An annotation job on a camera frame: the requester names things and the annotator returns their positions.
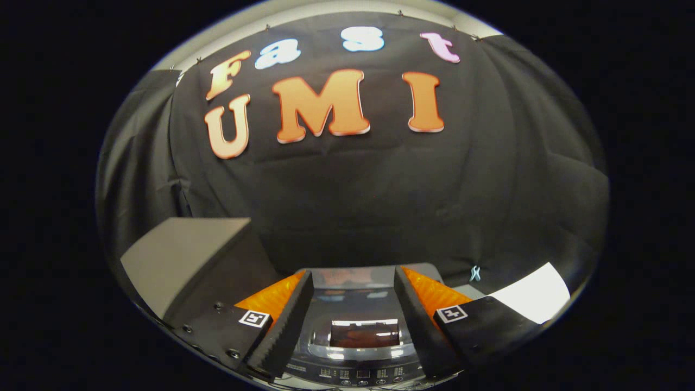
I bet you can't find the grey washing machine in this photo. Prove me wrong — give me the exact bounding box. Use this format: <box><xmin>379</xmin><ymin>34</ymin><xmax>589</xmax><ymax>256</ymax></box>
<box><xmin>271</xmin><ymin>263</ymin><xmax>487</xmax><ymax>389</ymax></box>

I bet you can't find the row of black cloth clips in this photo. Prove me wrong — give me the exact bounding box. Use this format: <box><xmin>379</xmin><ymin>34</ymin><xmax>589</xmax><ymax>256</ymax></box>
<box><xmin>171</xmin><ymin>10</ymin><xmax>482</xmax><ymax>71</ymax></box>

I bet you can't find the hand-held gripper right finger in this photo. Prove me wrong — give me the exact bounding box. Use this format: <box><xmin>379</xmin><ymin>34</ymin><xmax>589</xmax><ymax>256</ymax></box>
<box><xmin>394</xmin><ymin>266</ymin><xmax>544</xmax><ymax>379</ymax></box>

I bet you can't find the dark transparent washing machine lid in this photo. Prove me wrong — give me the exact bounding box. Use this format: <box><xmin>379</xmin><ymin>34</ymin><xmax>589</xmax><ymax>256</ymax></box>
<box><xmin>288</xmin><ymin>263</ymin><xmax>443</xmax><ymax>363</ymax></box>

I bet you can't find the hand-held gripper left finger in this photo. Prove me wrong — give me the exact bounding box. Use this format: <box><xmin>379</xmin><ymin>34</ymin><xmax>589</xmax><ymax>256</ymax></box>
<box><xmin>163</xmin><ymin>270</ymin><xmax>314</xmax><ymax>381</ymax></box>

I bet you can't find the white sheet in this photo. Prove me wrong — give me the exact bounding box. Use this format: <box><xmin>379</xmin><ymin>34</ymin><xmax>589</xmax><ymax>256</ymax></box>
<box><xmin>489</xmin><ymin>262</ymin><xmax>571</xmax><ymax>325</ymax></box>

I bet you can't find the black backdrop cloth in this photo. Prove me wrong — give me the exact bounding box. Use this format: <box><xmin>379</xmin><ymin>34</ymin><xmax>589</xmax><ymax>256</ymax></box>
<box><xmin>95</xmin><ymin>11</ymin><xmax>610</xmax><ymax>326</ymax></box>

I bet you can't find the grey box stand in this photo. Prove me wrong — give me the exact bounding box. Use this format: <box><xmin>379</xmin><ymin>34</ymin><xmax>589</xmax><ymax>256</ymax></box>
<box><xmin>119</xmin><ymin>217</ymin><xmax>283</xmax><ymax>326</ymax></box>

